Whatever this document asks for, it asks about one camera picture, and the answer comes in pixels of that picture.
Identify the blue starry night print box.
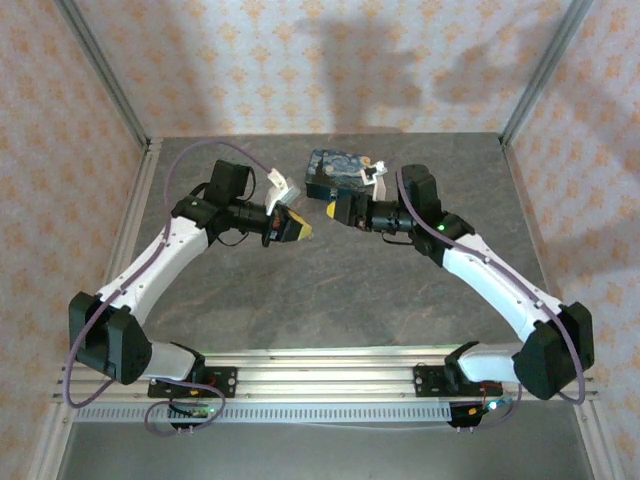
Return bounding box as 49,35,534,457
301,148,375,202

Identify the aluminium table side rail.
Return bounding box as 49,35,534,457
499,133,622,480
28,138,164,480

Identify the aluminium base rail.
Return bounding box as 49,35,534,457
49,344,600,404

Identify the aluminium frame post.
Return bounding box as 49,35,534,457
53,0,152,147
499,0,595,146

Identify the white slotted cable duct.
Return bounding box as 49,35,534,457
74,403,454,424

